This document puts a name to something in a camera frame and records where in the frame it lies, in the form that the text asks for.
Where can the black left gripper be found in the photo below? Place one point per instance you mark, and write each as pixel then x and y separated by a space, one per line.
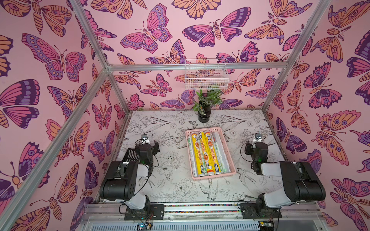
pixel 154 148

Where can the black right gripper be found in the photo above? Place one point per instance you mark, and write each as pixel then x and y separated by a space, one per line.
pixel 249 147

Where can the pink plastic basket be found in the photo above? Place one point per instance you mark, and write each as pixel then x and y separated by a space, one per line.
pixel 228 155

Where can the yellow red wrap roll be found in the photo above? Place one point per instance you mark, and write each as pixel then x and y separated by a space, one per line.
pixel 205 153

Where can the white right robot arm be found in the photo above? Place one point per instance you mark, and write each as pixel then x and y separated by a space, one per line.
pixel 300 182

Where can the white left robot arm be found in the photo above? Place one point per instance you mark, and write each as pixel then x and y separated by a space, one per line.
pixel 121 182

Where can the black plastic scraper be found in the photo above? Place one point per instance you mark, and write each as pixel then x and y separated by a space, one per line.
pixel 131 155

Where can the potted green plant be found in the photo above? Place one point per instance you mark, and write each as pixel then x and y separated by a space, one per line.
pixel 206 100

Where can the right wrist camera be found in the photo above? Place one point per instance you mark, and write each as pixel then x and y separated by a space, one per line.
pixel 257 137

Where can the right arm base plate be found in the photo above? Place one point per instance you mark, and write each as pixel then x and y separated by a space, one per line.
pixel 254 211

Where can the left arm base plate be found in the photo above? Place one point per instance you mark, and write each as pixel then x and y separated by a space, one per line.
pixel 151 212

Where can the aluminium frame rail base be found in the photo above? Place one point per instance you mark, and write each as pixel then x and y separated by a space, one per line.
pixel 216 216

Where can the white wire wall basket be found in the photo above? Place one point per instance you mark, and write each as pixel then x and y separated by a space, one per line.
pixel 206 76

